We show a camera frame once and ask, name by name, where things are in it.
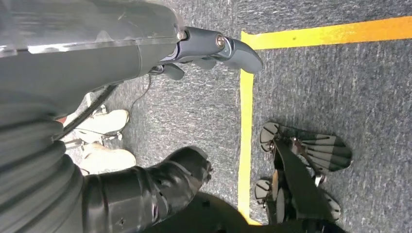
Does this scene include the person's white shoe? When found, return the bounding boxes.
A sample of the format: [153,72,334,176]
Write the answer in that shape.
[64,104,130,144]
[79,141,137,176]

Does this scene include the robot foot grey sole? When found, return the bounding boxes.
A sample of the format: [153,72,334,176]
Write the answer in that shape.
[259,122,352,173]
[253,170,342,223]

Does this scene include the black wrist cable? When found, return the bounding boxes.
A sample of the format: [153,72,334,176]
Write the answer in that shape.
[53,84,118,140]

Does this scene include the yellow floor tape square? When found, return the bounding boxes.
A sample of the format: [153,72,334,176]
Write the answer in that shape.
[237,16,412,226]

